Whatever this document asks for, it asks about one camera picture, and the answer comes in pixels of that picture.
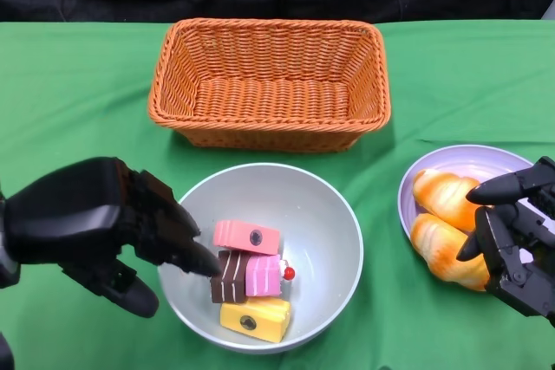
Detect green tablecloth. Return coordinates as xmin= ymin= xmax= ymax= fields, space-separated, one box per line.
xmin=0 ymin=19 xmax=555 ymax=370

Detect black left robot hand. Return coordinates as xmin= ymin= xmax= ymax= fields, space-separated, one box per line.
xmin=3 ymin=156 xmax=222 ymax=319

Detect orange wicker basket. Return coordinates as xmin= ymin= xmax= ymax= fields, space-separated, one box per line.
xmin=147 ymin=17 xmax=393 ymax=154

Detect orange striped long bread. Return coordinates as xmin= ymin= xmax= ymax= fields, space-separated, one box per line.
xmin=409 ymin=212 xmax=491 ymax=292

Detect orange ring-shaped bread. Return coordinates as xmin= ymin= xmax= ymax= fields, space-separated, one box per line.
xmin=411 ymin=169 xmax=485 ymax=232

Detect salmon pink toy cake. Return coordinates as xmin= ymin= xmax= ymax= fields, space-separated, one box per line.
xmin=212 ymin=219 xmax=282 ymax=256

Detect yellow toy cake slice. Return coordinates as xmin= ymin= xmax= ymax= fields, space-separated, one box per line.
xmin=219 ymin=295 xmax=291 ymax=344

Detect grey round bowl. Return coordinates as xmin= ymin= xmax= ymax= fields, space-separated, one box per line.
xmin=156 ymin=162 xmax=364 ymax=354

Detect brown striped toy cake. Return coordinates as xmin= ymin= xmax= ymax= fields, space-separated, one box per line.
xmin=210 ymin=250 xmax=251 ymax=304

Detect lavender round plate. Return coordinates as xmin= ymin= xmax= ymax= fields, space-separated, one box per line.
xmin=397 ymin=144 xmax=534 ymax=258

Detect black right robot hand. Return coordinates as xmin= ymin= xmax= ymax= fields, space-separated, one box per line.
xmin=455 ymin=155 xmax=555 ymax=328

